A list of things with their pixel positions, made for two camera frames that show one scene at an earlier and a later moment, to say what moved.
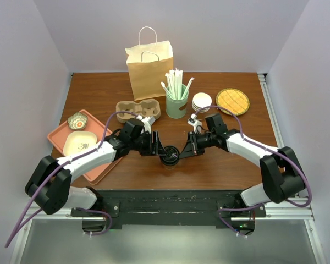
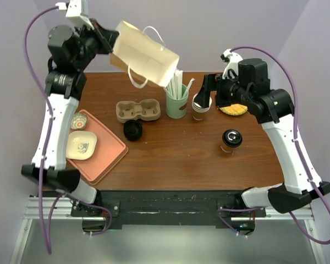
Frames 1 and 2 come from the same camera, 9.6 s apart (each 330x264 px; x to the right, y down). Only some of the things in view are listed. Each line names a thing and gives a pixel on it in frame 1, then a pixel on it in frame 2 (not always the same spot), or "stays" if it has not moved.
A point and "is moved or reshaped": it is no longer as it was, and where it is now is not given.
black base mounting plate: x=170 y=208 stays
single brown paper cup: x=170 y=166 is moved or reshaped
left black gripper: x=149 y=151 → x=106 y=38
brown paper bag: x=149 y=65 is moved or reshaped
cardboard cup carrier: x=148 y=107 stays
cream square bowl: x=77 y=141 stays
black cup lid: x=172 y=156 is moved or reshaped
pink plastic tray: x=55 y=139 stays
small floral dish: x=77 y=121 stays
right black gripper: x=188 y=150 → x=212 y=83
